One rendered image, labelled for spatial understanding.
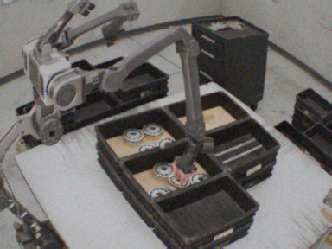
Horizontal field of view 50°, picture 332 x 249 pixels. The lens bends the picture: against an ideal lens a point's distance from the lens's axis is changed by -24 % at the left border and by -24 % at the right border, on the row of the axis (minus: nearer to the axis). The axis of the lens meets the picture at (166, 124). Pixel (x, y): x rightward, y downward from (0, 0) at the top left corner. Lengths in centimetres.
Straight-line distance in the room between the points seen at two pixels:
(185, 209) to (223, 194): 21
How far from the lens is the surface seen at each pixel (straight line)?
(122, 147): 231
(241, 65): 373
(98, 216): 211
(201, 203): 203
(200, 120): 192
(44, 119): 190
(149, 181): 212
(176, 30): 178
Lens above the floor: 226
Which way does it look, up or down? 35 degrees down
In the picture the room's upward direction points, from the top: 3 degrees clockwise
